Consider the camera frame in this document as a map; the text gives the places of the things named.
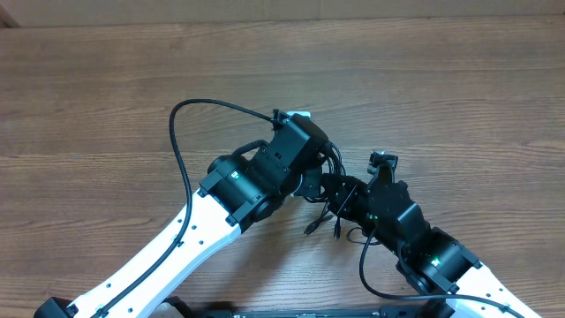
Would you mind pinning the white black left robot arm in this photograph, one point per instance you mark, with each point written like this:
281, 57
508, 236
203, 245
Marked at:
234, 194

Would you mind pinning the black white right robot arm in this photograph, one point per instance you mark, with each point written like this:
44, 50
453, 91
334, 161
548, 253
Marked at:
448, 277

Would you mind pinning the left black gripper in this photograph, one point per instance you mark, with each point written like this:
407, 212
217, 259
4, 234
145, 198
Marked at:
312, 184

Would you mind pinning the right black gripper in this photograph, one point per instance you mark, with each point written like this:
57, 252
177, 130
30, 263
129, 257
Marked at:
342, 200

